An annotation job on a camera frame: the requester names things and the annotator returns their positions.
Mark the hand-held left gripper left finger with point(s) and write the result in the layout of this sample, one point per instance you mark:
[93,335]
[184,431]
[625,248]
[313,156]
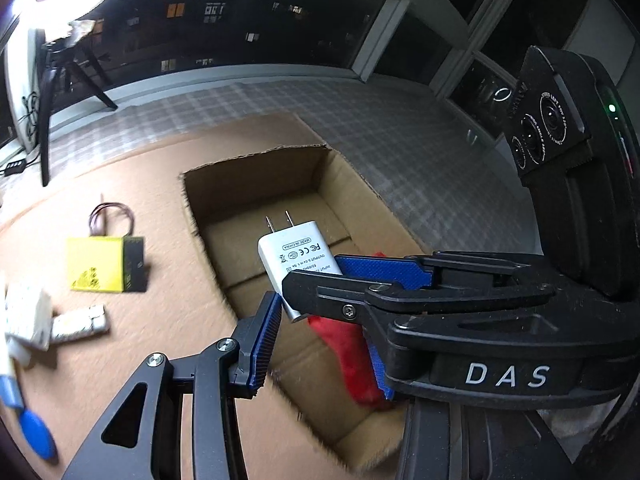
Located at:
[265,340]

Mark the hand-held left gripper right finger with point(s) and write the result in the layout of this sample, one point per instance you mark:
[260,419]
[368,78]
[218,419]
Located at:
[380,375]

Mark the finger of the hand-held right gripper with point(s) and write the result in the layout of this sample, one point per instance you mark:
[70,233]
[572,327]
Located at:
[380,269]
[325,295]

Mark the white wall charger plug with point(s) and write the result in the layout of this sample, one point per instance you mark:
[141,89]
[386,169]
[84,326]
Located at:
[290,260]

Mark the cardboard box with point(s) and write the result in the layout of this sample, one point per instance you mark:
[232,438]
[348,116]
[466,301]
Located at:
[325,195]

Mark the white patterned pen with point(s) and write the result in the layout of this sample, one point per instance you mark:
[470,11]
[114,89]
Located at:
[80,325]

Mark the yellow and black box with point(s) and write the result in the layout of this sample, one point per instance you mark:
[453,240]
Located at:
[95,265]

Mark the white and blue tube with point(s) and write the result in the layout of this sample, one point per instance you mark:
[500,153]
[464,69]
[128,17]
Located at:
[10,385]

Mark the red fabric pouch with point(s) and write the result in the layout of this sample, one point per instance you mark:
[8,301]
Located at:
[345,355]

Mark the brown mat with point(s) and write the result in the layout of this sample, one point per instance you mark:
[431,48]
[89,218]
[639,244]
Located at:
[150,310]

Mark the grey plaid blanket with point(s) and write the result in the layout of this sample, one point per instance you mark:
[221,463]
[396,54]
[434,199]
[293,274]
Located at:
[400,135]

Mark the side window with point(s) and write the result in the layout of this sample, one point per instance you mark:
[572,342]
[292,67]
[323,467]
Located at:
[500,35]

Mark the large dark window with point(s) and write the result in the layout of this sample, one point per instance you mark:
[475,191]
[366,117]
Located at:
[225,25]

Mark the black tripod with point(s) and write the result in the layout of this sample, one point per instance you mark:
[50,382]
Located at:
[46,125]

